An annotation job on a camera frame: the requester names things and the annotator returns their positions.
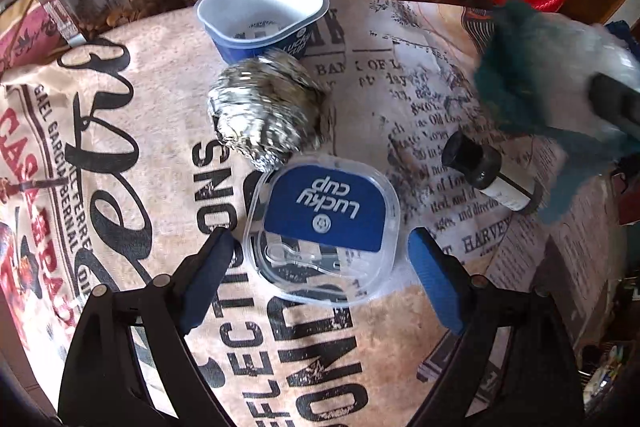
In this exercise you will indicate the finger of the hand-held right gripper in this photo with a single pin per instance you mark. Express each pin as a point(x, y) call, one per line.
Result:
point(620, 104)

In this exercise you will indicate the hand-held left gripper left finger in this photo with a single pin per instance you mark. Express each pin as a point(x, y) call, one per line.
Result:
point(210, 277)

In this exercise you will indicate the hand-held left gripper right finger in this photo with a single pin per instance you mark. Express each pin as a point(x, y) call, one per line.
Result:
point(435, 277)

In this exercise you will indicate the teal and white cloth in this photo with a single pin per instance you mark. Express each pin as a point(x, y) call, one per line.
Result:
point(520, 72)

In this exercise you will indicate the small black-capped bottle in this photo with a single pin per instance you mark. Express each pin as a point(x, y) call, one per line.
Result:
point(470, 157)

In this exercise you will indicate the clear lid with blue label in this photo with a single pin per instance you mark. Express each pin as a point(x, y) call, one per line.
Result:
point(325, 202)

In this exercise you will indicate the foil ball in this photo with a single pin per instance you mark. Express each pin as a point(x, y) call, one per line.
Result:
point(260, 107)

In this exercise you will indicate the blue and white cup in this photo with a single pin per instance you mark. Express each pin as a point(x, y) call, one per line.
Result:
point(240, 7)

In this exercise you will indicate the printed tablecloth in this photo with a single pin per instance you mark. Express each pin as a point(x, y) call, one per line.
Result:
point(150, 132)

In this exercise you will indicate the pink printed sack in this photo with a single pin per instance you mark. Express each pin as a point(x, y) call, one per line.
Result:
point(25, 42)

